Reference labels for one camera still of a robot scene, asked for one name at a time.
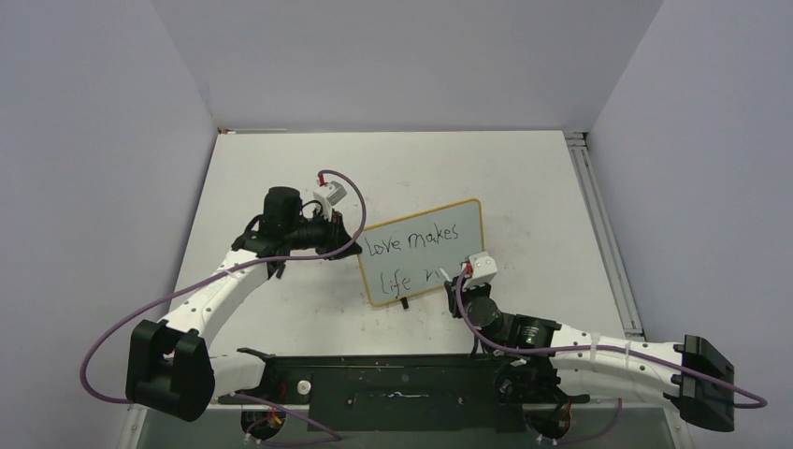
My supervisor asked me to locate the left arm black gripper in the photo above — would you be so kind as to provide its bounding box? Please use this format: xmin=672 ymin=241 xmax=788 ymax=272
xmin=285 ymin=207 xmax=361 ymax=261

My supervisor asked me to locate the white whiteboard marker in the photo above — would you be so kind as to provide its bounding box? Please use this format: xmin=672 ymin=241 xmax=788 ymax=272
xmin=438 ymin=268 xmax=452 ymax=282

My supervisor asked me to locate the yellow framed small whiteboard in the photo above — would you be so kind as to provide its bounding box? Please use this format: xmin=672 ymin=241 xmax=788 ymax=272
xmin=357 ymin=198 xmax=484 ymax=307

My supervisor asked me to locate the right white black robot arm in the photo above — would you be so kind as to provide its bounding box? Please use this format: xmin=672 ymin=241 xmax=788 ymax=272
xmin=440 ymin=252 xmax=738 ymax=432

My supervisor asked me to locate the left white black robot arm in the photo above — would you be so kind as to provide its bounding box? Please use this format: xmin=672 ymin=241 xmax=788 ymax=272
xmin=125 ymin=181 xmax=361 ymax=422

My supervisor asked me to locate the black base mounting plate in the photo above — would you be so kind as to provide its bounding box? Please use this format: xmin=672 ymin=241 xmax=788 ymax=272
xmin=246 ymin=354 xmax=590 ymax=433

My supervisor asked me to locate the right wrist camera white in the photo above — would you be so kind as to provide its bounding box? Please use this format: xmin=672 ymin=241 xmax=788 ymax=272
xmin=463 ymin=252 xmax=497 ymax=290

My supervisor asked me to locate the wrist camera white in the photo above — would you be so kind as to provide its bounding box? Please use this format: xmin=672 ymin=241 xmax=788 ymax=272
xmin=463 ymin=252 xmax=497 ymax=290
xmin=313 ymin=181 xmax=347 ymax=221

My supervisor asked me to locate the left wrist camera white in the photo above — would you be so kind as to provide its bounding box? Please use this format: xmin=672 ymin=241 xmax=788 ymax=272
xmin=313 ymin=181 xmax=347 ymax=221

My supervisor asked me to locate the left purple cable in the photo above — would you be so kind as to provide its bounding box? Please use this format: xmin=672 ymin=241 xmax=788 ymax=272
xmin=79 ymin=169 xmax=368 ymax=447

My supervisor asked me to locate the purple cable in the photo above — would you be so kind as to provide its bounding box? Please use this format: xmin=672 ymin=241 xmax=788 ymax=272
xmin=454 ymin=265 xmax=770 ymax=411
xmin=79 ymin=169 xmax=368 ymax=447

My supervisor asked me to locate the aluminium rail right side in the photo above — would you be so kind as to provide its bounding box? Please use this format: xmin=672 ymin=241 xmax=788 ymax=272
xmin=564 ymin=132 xmax=645 ymax=340

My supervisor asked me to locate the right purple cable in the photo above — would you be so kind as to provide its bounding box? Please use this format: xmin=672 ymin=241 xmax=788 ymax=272
xmin=454 ymin=265 xmax=770 ymax=411

